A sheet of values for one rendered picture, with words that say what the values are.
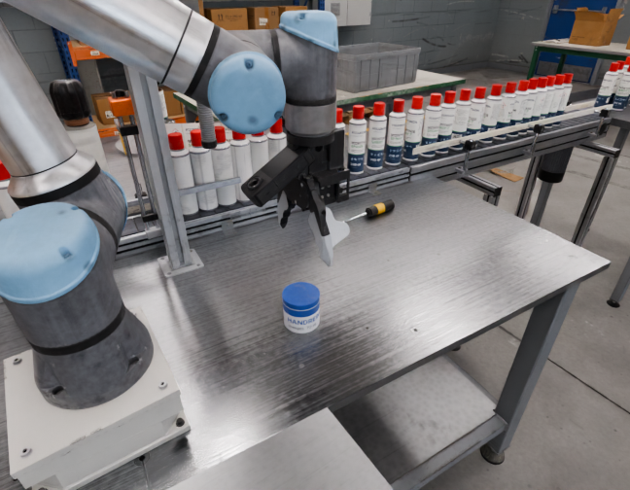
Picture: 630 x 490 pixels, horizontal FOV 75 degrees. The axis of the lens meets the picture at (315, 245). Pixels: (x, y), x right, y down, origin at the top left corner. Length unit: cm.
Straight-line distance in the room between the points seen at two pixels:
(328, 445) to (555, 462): 124
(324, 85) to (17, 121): 37
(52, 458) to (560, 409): 171
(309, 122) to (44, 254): 36
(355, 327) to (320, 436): 23
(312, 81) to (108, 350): 44
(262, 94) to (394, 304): 56
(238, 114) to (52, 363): 38
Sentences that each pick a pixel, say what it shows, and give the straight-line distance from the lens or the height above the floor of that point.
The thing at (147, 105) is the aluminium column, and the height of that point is 119.
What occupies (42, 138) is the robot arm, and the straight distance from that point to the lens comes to 62.
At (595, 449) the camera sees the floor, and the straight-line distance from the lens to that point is 189.
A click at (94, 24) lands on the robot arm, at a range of 44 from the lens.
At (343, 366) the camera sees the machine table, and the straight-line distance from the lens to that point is 74.
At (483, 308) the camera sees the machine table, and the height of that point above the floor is 83.
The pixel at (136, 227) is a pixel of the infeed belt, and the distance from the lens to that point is 111.
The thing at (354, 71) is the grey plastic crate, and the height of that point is 93.
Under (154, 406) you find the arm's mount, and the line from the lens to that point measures 62.
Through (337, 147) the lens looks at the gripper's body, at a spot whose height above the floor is 117.
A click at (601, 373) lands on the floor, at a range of 217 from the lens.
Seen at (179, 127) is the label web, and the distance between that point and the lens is 122.
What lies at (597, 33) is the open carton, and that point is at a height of 91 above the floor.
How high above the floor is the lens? 138
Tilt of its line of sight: 32 degrees down
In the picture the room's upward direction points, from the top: straight up
